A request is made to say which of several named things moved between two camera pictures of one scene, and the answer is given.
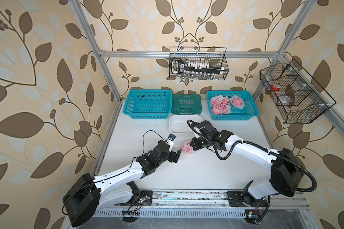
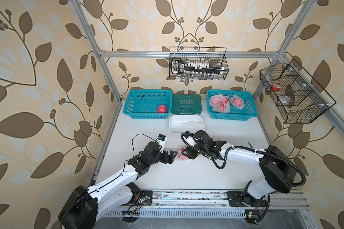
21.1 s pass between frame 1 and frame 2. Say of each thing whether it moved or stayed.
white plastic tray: stayed
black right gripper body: moved
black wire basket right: stayed
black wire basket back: stayed
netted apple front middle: stayed
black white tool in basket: stayed
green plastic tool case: stayed
